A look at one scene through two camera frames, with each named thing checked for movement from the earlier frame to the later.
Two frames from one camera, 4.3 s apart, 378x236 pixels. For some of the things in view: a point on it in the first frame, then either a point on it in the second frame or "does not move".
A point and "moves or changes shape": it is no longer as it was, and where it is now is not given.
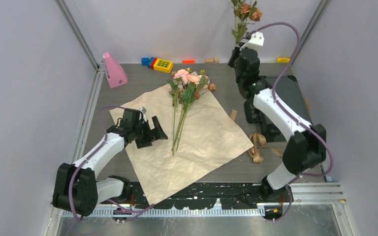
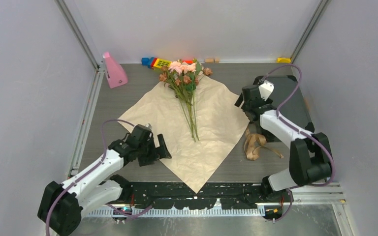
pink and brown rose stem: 184,89 → 193,71
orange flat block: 188,62 does not move
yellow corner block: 283,60 does not move
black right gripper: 234,54 → 239,100
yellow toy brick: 163,65 does not move
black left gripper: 157,132 → 162,152
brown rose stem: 244,14 → 184,87
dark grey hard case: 288,90 does not move
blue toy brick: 146,61 does not move
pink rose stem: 181,87 → 183,76
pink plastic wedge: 116,75 does not move
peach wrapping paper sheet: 202,136 moves or changes shape
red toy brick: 152,63 does not move
